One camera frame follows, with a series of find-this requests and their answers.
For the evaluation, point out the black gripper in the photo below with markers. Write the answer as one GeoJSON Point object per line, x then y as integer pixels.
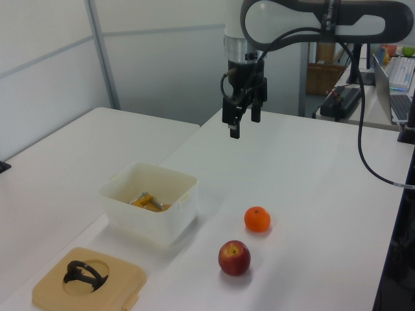
{"type": "Point", "coordinates": [246, 76]}

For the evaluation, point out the orange mandarin fruit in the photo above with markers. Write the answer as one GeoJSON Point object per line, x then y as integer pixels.
{"type": "Point", "coordinates": [257, 219]}

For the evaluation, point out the red apple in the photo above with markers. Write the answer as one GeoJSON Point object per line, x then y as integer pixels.
{"type": "Point", "coordinates": [234, 258]}

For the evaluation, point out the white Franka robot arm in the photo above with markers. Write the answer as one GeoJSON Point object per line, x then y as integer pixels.
{"type": "Point", "coordinates": [304, 22]}

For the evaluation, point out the white plastic container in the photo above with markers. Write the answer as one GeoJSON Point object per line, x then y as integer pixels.
{"type": "Point", "coordinates": [155, 223]}

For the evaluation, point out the beige container lid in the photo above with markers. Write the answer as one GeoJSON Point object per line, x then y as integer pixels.
{"type": "Point", "coordinates": [120, 285]}

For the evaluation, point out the black electronics box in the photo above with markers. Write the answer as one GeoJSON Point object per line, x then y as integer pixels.
{"type": "Point", "coordinates": [343, 102]}

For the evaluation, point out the brown wooden panel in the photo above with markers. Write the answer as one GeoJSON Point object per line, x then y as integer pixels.
{"type": "Point", "coordinates": [325, 52]}

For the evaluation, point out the black monitor stand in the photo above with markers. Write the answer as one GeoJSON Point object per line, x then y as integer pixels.
{"type": "Point", "coordinates": [356, 64]}

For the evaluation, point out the yellow toy clamp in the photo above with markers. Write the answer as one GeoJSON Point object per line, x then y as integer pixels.
{"type": "Point", "coordinates": [146, 202]}

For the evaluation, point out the grey laptop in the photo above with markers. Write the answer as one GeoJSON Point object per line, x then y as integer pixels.
{"type": "Point", "coordinates": [384, 90]}

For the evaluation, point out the orange cup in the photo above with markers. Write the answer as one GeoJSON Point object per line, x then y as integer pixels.
{"type": "Point", "coordinates": [390, 51]}

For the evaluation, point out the white keyboard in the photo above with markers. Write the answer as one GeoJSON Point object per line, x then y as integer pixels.
{"type": "Point", "coordinates": [403, 73]}

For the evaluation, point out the green apple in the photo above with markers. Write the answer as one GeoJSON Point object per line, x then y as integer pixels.
{"type": "Point", "coordinates": [409, 51]}

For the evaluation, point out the dark side panel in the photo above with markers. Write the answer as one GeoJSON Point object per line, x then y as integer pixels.
{"type": "Point", "coordinates": [398, 252]}

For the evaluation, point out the black clamp at table edge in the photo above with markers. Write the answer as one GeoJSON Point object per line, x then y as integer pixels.
{"type": "Point", "coordinates": [4, 166]}

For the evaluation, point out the grey partition post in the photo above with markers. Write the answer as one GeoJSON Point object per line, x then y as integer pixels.
{"type": "Point", "coordinates": [103, 55]}

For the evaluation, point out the black camera post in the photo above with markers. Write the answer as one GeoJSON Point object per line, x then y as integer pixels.
{"type": "Point", "coordinates": [409, 126]}

